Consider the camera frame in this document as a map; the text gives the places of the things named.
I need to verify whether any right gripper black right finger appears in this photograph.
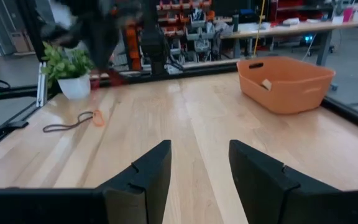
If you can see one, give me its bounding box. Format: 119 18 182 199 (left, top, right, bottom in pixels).
228 139 341 224

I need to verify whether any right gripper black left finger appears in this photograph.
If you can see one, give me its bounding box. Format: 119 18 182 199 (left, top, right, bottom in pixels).
97 139 172 224

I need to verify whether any red rubber band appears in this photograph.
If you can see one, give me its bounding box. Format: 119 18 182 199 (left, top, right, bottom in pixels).
89 68 124 90

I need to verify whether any wide beige rubber band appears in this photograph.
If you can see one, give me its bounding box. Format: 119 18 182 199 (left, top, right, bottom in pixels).
260 78 273 91

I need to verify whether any small orange rubber band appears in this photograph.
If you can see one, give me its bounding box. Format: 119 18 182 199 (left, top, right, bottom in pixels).
91 109 106 127

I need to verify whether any orange plastic bin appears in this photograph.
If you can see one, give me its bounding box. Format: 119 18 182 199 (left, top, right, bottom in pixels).
236 55 336 115

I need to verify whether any thin dark brown rubber band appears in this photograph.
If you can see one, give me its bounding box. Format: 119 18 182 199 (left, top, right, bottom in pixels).
42 111 94 134

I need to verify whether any storage rack with orange bins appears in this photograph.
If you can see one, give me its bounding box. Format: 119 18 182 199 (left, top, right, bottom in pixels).
113 0 239 71

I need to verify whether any green plant in white pot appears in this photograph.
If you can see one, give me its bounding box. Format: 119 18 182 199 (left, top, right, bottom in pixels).
41 42 94 100

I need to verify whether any brown cardboard box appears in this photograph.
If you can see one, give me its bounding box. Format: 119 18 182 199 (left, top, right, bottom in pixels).
10 30 34 54

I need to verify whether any wooden desk with grey legs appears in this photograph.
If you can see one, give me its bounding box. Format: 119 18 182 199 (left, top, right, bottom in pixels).
221 18 358 66

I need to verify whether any silver aluminium profile post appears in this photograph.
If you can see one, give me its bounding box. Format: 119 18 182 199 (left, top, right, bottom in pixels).
35 61 48 108

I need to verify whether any black frame bracket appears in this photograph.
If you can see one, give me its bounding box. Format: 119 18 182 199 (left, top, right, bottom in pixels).
0 120 30 137

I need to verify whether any yellow hanging cable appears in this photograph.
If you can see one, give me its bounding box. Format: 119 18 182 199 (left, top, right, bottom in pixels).
252 0 266 57

